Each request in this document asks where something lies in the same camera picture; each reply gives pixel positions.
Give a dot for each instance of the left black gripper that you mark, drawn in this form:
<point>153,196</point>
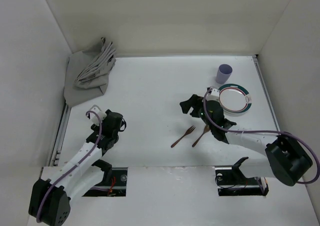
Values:
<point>110,135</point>

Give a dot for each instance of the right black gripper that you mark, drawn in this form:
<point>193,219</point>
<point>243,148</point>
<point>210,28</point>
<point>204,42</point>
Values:
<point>195,106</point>

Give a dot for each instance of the grey cloth placemat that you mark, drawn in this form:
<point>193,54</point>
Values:
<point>87,73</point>

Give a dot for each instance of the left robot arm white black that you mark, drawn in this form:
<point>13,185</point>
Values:
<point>86,172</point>

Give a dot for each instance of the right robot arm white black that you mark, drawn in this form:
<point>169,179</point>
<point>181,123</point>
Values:
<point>284,158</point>

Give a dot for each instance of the brown wooden fork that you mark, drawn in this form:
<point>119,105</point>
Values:
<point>187,132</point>

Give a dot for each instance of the brown wooden spoon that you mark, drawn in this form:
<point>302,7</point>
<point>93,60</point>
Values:
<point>205,130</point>

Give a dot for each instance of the white plate green rim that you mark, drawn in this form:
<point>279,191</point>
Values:
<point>234,98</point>

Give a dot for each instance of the lilac plastic cup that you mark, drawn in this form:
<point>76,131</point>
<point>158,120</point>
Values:
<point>223,73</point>

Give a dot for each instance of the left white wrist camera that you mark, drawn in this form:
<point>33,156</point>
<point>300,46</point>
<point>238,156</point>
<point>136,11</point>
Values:
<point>96,115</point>

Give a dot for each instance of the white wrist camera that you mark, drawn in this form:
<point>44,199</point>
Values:
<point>96,115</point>
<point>213,94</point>

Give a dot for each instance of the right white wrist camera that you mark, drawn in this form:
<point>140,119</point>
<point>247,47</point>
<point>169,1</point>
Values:
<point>213,94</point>

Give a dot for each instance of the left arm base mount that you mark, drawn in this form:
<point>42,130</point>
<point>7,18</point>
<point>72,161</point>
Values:
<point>113,184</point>

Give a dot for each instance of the left aluminium table rail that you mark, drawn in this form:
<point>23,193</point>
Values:
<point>59,139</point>

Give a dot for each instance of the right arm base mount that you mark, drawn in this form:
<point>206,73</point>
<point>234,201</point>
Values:
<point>231,181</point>

